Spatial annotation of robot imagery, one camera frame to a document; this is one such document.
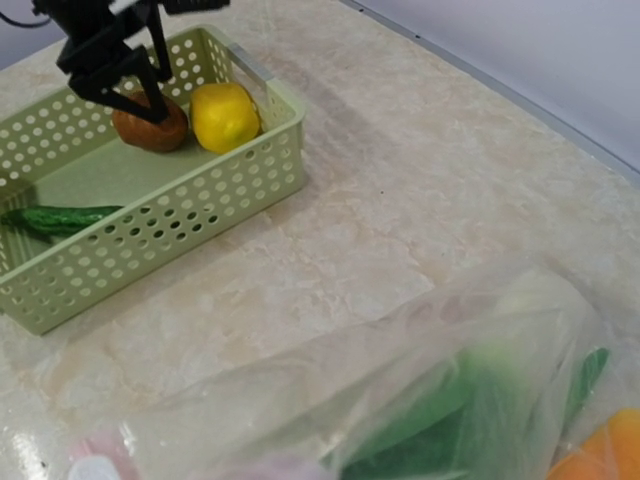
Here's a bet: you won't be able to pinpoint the green bok choy toy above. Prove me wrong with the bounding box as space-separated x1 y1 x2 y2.
325 271 611 479

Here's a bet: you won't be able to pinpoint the yellow lemon toy back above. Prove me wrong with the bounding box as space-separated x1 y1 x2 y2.
190 82 261 155

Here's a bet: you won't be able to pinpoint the brown round cake toy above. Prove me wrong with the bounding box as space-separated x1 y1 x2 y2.
112 96 189 153

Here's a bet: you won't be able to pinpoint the dark green cucumber toy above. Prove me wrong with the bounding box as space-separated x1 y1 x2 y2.
1 206 122 237

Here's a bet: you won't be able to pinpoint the beige perforated plastic basket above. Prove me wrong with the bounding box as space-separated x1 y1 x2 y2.
1 25 306 335

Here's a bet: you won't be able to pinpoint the clear zip top bag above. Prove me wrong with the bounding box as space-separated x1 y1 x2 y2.
1 261 639 479

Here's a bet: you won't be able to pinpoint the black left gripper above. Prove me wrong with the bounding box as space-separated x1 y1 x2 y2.
32 0 230 124

